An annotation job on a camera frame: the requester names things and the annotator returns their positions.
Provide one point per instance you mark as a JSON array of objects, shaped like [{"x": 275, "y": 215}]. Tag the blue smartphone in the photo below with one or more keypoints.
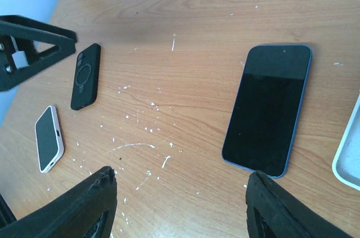
[{"x": 267, "y": 107}]

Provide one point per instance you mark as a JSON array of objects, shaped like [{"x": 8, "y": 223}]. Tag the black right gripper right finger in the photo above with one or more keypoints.
[{"x": 274, "y": 212}]

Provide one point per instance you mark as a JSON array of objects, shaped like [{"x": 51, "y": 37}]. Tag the black phone case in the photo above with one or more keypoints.
[{"x": 85, "y": 84}]

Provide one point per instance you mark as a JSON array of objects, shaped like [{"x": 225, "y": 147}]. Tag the pink cased smartphone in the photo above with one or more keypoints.
[{"x": 50, "y": 146}]

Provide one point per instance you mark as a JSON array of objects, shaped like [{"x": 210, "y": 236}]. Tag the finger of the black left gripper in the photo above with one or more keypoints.
[{"x": 43, "y": 45}]

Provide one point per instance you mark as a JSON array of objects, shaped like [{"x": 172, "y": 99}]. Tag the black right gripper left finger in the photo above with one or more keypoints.
[{"x": 86, "y": 210}]

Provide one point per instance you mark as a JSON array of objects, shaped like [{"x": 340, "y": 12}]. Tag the white phone case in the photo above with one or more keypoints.
[{"x": 345, "y": 165}]

